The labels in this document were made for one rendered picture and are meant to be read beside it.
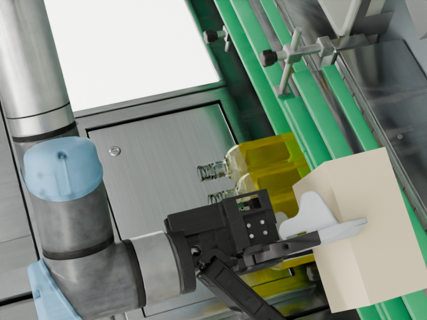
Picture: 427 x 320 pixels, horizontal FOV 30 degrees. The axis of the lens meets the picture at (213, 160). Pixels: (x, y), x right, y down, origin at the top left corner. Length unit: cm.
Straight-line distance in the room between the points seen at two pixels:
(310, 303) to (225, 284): 60
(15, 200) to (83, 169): 76
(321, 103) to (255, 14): 31
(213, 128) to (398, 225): 76
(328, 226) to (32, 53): 37
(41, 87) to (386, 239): 41
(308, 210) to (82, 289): 25
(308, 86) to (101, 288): 64
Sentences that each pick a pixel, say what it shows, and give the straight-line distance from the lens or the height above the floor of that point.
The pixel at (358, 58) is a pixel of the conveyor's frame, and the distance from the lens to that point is 138.
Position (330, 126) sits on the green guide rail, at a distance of 130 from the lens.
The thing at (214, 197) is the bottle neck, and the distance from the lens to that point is 134.
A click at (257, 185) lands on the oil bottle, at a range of 135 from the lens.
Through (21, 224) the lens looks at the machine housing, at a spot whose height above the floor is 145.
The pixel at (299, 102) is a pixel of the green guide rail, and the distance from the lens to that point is 141.
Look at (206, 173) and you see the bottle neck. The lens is 136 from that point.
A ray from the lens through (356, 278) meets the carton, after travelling 88.
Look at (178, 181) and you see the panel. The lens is 151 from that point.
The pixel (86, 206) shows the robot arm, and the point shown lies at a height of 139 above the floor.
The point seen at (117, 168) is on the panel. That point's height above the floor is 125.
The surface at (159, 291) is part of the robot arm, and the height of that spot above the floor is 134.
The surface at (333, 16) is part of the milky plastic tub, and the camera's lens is 148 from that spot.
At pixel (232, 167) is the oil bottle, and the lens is 137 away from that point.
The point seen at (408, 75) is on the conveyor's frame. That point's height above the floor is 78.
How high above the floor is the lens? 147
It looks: 15 degrees down
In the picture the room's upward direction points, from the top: 103 degrees counter-clockwise
